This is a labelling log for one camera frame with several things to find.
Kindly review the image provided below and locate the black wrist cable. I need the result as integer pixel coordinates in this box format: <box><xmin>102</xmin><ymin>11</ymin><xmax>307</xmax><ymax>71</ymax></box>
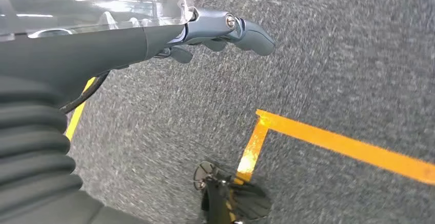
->
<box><xmin>59</xmin><ymin>70</ymin><xmax>111</xmax><ymax>115</ymax></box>

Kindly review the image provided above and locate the yellow floor tape square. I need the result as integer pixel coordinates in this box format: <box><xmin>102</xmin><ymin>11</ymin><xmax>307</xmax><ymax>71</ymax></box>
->
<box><xmin>233</xmin><ymin>109</ymin><xmax>435</xmax><ymax>187</ymax></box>
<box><xmin>64</xmin><ymin>77</ymin><xmax>96</xmax><ymax>141</ymax></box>

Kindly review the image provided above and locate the black caster wheel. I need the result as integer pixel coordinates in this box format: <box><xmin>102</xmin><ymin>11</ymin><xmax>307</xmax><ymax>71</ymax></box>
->
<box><xmin>192</xmin><ymin>160</ymin><xmax>273</xmax><ymax>224</ymax></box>

